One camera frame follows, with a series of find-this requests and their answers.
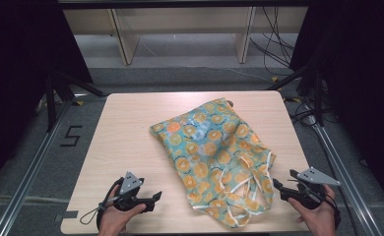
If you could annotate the aluminium floor rail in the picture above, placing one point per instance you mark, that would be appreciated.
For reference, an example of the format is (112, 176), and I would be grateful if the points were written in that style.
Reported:
(32, 167)
(344, 170)

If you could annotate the teal orange patterned cloth bag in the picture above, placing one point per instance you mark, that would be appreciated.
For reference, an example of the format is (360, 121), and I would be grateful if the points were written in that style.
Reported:
(206, 147)

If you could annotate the black tape strip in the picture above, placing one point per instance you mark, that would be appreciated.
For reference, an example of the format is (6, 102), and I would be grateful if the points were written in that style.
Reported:
(69, 215)

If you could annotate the dark curtain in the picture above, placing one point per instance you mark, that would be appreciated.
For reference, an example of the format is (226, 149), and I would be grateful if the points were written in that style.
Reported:
(16, 82)
(367, 82)

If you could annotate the person's left hand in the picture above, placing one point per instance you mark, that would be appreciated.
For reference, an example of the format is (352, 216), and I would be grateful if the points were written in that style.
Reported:
(114, 219)

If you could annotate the yellow tape piece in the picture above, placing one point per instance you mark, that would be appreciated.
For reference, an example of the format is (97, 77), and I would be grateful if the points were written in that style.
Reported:
(275, 79)
(79, 103)
(296, 100)

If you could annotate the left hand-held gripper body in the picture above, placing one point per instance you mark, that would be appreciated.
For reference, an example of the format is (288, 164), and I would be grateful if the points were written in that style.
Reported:
(130, 188)

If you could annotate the person's right hand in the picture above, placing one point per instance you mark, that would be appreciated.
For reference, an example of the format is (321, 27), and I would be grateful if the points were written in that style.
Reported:
(316, 218)

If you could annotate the black metal stand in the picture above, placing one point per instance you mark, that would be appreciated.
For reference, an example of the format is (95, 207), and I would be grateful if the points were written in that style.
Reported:
(316, 95)
(53, 98)

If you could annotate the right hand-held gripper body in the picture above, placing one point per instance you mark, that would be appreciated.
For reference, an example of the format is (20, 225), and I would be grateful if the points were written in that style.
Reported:
(311, 188)

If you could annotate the pale wooden desk frame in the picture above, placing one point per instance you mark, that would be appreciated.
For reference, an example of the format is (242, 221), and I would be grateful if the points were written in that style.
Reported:
(180, 19)

